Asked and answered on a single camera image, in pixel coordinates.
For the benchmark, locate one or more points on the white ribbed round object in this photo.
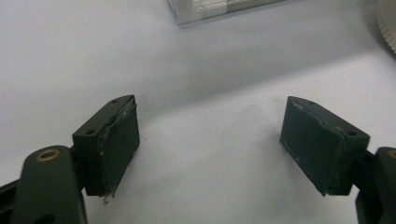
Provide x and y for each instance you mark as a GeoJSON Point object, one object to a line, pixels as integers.
{"type": "Point", "coordinates": [387, 21]}

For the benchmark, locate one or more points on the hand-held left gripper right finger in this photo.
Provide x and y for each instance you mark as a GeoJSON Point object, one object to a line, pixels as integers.
{"type": "Point", "coordinates": [320, 146]}

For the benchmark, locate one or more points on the clear plastic box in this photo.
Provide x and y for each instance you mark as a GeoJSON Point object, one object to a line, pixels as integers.
{"type": "Point", "coordinates": [205, 9]}

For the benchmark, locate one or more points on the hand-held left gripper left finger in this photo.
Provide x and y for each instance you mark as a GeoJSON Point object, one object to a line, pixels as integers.
{"type": "Point", "coordinates": [109, 146]}

